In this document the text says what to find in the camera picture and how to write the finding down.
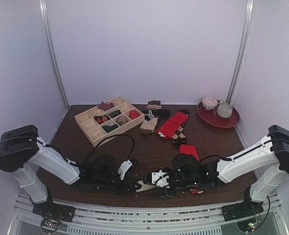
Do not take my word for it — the red folded sock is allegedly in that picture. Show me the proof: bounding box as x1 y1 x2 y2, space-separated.
156 112 188 139

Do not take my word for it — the front aluminium rail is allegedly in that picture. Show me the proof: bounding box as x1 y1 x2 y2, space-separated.
6 193 289 235

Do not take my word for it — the red sock with stripes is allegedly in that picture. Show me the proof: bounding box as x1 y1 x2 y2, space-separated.
179 144 203 194

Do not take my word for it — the black white striped sock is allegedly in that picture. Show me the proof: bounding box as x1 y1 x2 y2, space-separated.
142 109 170 121

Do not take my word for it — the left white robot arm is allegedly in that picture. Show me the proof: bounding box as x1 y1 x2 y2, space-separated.
0 125 141 217

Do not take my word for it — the red rolled sock in box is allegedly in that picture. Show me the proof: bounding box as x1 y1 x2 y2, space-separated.
129 110 139 119

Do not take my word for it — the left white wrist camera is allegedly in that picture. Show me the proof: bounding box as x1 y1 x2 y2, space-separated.
117 160 133 181

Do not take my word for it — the wooden compartment box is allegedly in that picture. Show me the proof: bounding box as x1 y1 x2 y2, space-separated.
75 97 145 146

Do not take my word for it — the strawberry pattern sock in box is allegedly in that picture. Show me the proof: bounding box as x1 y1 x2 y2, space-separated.
94 115 110 124

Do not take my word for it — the striped ceramic cup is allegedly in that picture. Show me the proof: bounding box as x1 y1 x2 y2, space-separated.
217 102 233 118

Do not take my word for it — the brown striped folded sock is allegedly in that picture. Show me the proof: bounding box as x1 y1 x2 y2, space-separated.
146 100 161 110

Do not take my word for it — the beige brown folded sock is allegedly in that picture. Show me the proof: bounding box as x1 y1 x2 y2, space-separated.
139 117 158 135

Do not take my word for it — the red plate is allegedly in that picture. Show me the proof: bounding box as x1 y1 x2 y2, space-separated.
197 102 240 128

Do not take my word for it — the cream and brown sock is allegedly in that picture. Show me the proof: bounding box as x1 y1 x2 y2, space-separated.
135 180 156 192

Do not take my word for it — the beige sock in box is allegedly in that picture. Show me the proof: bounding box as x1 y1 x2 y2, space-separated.
116 115 128 126

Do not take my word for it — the teal sock in box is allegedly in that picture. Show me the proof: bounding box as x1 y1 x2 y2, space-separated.
102 124 118 133

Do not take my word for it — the purple sock in box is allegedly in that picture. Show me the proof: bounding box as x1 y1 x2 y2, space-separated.
98 101 114 111

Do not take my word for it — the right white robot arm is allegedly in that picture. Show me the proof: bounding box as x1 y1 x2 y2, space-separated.
143 125 289 216

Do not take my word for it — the dotted white bowl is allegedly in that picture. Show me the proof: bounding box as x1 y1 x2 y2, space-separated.
201 96 219 110

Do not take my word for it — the aluminium frame post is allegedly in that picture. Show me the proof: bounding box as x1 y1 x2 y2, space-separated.
226 0 255 104
39 0 70 109

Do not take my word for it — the left aluminium frame post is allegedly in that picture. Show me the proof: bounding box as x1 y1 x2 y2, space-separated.
39 0 70 109

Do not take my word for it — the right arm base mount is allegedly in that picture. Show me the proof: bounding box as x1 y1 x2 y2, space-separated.
222 202 264 233

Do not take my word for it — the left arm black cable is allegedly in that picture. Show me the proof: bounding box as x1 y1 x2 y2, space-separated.
84 134 135 167

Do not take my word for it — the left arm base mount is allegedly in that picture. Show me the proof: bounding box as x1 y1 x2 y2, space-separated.
32 202 75 234

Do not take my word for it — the right aluminium frame post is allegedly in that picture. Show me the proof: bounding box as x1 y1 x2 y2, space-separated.
226 0 255 104

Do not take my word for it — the black striped sock in box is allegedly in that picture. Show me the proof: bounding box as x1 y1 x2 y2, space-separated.
108 110 121 118

